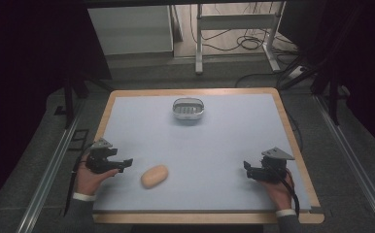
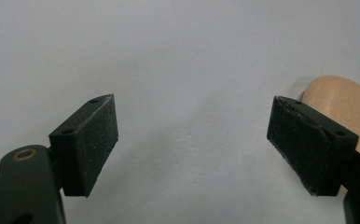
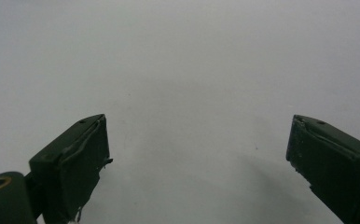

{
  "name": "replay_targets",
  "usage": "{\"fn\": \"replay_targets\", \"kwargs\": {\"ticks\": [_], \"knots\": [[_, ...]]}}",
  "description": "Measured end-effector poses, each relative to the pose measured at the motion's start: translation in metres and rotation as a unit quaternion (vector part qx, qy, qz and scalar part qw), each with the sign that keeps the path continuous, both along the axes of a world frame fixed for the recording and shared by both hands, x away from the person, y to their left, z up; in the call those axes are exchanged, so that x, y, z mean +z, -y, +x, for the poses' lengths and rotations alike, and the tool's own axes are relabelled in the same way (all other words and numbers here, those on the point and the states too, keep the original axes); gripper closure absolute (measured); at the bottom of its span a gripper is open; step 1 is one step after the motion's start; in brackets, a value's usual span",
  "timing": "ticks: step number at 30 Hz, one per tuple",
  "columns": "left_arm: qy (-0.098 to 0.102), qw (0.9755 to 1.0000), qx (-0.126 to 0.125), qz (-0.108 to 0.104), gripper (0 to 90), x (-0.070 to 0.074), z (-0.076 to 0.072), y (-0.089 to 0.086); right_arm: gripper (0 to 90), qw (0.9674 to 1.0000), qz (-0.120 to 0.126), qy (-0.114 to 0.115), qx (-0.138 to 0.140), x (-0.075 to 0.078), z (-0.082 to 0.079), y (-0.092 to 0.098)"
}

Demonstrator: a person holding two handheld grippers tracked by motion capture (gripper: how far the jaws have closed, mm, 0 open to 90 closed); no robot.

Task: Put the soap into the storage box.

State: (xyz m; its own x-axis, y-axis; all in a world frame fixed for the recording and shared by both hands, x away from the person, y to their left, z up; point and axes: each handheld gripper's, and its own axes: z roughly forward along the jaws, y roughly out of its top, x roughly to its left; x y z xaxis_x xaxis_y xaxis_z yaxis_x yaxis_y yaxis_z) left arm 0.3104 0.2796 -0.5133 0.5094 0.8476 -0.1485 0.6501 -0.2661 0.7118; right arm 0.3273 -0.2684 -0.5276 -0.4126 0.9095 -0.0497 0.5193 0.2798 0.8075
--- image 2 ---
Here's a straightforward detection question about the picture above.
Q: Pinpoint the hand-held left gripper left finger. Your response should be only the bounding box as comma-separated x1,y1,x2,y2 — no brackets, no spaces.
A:
48,93,119,198

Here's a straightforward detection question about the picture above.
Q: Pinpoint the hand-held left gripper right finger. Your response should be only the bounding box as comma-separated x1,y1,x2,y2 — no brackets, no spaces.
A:
266,95,360,197

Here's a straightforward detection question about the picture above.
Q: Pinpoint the beige egg-shaped object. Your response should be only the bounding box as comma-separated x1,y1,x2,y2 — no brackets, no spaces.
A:
301,75,360,194

